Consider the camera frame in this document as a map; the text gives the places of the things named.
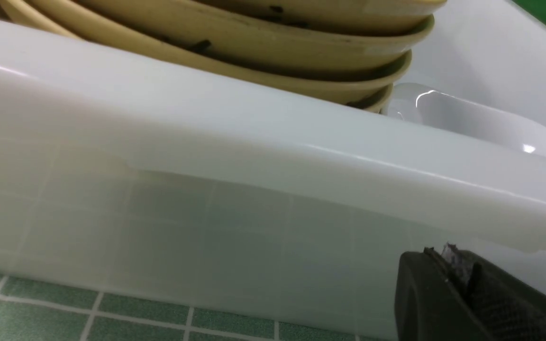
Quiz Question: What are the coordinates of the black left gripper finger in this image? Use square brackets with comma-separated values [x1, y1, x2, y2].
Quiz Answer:
[394, 244, 546, 341]

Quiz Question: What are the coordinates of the stack of yellow bowls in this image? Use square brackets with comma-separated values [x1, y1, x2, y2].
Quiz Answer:
[0, 0, 446, 113]

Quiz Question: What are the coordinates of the large white plastic tub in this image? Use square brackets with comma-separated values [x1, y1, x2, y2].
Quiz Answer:
[0, 21, 546, 339]

